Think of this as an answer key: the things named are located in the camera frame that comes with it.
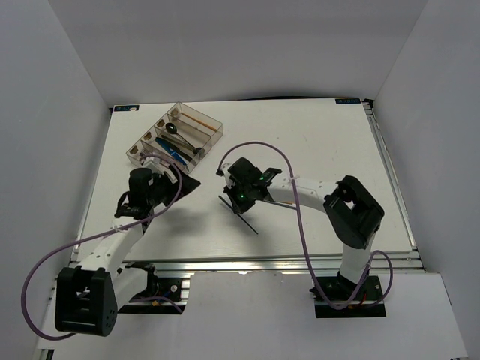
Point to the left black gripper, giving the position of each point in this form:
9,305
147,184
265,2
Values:
187,184

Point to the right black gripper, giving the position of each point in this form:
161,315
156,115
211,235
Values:
238,207

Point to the black spoon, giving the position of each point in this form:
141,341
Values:
177,142
172,129

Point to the blue knife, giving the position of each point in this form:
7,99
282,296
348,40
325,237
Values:
173,151

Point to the orange chopstick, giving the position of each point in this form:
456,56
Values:
205,125

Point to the grey chopstick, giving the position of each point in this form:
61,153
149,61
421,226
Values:
282,205

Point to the black knife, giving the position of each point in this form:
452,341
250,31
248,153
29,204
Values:
192,155

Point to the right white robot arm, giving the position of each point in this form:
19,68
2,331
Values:
354,214

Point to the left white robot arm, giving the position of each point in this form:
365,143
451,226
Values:
90,295

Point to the clear compartment organizer tray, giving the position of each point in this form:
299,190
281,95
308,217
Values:
183,134

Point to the left blue table sticker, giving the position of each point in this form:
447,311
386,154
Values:
126,108

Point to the blue table sticker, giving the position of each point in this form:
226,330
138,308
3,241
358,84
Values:
347,100
126,108

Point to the right blue table sticker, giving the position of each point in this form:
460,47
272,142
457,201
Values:
347,100

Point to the white front cover board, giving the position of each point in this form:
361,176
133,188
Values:
265,315

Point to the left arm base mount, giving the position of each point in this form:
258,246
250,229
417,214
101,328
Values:
165,296

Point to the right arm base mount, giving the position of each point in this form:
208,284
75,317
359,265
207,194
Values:
364,305

